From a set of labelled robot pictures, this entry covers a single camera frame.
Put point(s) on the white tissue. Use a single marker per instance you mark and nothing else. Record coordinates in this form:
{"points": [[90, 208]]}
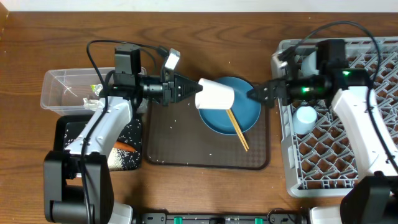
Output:
{"points": [[92, 103]]}

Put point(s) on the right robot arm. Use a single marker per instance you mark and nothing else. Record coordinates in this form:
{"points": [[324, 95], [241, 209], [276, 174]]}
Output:
{"points": [[349, 92]]}

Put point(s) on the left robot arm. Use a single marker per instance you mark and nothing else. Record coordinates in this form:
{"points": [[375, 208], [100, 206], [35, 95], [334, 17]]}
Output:
{"points": [[77, 181]]}

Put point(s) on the grey dishwasher rack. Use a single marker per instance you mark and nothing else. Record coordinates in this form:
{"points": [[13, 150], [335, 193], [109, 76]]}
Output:
{"points": [[321, 163]]}

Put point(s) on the light blue bowl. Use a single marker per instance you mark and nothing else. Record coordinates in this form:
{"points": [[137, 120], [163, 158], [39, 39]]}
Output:
{"points": [[309, 65]]}

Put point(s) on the black waste tray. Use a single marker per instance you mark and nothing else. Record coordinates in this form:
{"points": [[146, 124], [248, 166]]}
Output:
{"points": [[61, 124]]}

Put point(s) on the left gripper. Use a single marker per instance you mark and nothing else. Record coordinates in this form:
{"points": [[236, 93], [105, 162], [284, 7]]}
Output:
{"points": [[170, 91]]}

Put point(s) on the foil snack wrapper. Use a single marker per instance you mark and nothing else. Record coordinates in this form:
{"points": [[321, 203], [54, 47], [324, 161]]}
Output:
{"points": [[96, 89]]}

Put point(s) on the white rice pile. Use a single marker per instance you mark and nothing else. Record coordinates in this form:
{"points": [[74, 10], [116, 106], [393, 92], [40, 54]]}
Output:
{"points": [[118, 159]]}

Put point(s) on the light blue cup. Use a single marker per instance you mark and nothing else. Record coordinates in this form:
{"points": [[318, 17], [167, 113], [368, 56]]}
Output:
{"points": [[304, 120]]}

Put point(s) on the brown serving tray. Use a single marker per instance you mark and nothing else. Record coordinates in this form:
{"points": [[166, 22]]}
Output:
{"points": [[177, 136]]}

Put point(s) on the white pink cup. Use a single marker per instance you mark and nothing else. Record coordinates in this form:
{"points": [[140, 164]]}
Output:
{"points": [[214, 96]]}

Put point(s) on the clear plastic bin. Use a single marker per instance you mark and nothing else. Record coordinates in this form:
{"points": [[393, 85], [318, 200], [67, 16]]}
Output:
{"points": [[63, 90]]}

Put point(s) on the orange carrot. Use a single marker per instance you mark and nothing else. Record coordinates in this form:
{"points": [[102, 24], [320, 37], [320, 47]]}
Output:
{"points": [[123, 146]]}

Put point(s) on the dark blue plate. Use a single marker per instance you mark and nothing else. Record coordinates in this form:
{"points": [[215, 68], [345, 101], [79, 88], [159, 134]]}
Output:
{"points": [[245, 110]]}

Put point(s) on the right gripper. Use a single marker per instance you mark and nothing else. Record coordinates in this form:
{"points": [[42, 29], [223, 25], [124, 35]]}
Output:
{"points": [[270, 88]]}

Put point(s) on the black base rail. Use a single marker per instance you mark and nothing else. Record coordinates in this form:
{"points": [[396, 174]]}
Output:
{"points": [[273, 217]]}

